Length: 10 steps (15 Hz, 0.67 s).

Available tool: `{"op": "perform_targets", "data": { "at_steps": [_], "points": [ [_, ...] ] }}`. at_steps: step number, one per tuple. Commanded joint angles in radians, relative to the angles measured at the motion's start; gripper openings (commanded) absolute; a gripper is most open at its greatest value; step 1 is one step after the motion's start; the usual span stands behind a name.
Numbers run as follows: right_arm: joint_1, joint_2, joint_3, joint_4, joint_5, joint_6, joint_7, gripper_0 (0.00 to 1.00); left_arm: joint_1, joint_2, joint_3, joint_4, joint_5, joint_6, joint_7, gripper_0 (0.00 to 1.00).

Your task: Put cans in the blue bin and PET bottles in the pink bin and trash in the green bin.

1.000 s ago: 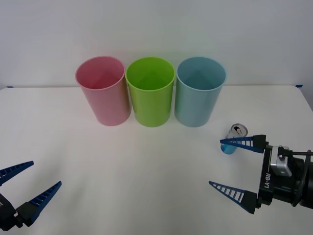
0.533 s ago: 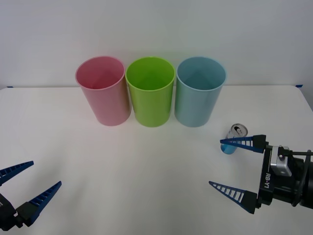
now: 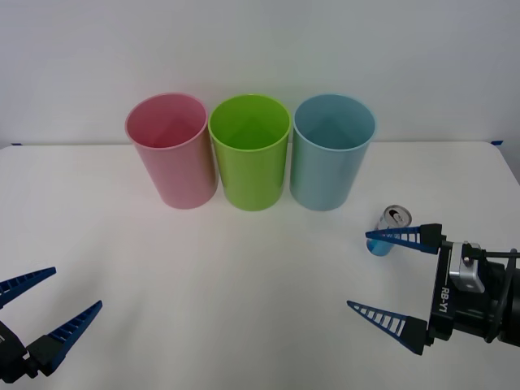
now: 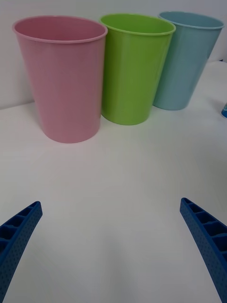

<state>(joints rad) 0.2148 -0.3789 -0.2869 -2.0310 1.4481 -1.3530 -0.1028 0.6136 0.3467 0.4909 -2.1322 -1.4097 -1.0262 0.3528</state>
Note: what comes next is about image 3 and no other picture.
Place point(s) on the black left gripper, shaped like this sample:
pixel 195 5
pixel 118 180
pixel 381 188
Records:
pixel 10 357

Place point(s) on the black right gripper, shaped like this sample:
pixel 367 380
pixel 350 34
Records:
pixel 440 300

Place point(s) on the white and blue drink can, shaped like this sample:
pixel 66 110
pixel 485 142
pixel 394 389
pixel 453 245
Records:
pixel 396 215

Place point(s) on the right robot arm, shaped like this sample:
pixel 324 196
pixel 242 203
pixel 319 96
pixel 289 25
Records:
pixel 514 308

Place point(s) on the pale blue plastic bin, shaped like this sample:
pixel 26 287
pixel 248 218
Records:
pixel 325 178

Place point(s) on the green plastic bin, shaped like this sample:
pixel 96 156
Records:
pixel 252 178

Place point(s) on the pink plastic bin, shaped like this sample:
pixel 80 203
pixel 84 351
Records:
pixel 178 174

